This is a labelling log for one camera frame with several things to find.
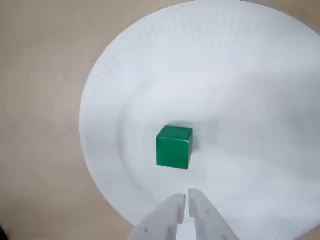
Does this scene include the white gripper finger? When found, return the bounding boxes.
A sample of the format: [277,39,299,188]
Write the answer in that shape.
[188,188,242,240]
[129,192,187,240]

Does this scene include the green cube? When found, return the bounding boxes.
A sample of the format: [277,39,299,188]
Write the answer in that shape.
[156,125,194,171]

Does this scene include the white paper plate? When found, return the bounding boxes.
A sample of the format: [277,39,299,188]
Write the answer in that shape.
[79,0,320,240]

